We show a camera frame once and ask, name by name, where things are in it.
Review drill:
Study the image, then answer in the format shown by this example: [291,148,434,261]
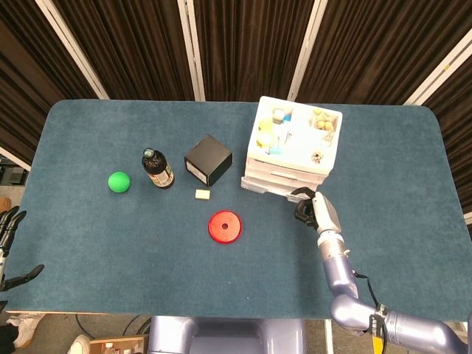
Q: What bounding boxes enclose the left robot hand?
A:
[0,205,46,293]

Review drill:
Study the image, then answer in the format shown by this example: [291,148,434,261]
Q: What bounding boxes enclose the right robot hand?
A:
[291,187,342,235]

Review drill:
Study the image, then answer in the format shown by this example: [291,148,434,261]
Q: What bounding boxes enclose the white plastic drawer organizer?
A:
[240,95,344,202]

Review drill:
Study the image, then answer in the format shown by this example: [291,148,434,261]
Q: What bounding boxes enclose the white blue-capped tube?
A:
[278,112,294,145]

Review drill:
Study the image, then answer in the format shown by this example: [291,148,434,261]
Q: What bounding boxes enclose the red round disc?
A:
[207,209,244,244]

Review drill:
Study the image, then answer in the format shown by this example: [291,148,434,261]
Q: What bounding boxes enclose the white sneaker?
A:
[6,312,46,348]
[67,333,91,354]

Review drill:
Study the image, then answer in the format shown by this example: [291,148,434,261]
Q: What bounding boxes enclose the blue felt table mat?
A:
[7,99,471,322]

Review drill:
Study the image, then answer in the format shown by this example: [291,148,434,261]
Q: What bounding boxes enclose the green ball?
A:
[107,171,131,193]

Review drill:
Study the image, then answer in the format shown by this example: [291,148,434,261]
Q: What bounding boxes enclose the black cardboard box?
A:
[184,133,234,187]

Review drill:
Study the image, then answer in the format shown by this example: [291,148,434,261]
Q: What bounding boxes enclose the dark brown curtain panel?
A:
[51,0,197,102]
[297,0,472,215]
[192,0,315,102]
[0,0,101,167]

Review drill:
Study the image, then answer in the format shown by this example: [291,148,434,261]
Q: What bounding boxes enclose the grey-purple robot torso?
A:
[147,315,307,354]

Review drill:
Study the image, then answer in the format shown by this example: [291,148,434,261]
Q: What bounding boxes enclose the dark glass bottle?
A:
[141,147,176,190]

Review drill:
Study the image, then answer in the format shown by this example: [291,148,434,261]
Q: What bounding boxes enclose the brown cardboard box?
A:
[89,335,149,354]

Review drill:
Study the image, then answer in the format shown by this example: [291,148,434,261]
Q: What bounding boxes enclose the white frame pole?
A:
[35,0,110,100]
[0,146,32,172]
[403,27,472,106]
[287,0,329,100]
[176,0,207,102]

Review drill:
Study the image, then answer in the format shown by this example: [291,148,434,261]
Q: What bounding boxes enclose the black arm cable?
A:
[352,270,389,354]

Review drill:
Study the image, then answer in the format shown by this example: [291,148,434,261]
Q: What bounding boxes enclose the black floor cable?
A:
[122,315,153,336]

